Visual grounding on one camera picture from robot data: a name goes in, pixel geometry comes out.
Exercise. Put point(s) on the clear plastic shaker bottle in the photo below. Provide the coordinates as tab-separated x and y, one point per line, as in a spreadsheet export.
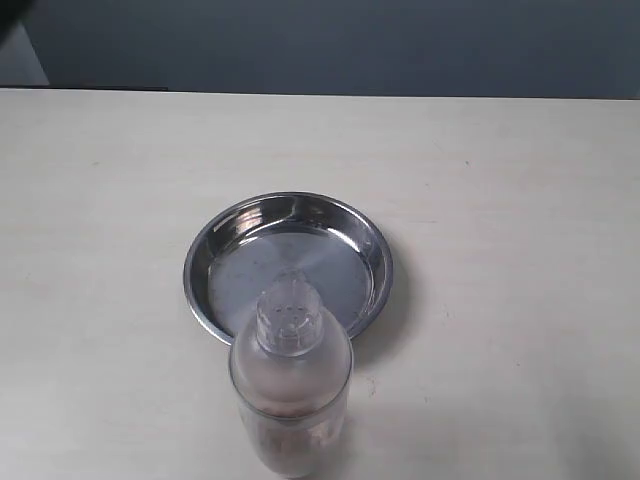
291	367

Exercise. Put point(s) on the round stainless steel plate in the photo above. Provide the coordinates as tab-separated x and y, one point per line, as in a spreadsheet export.
239	252

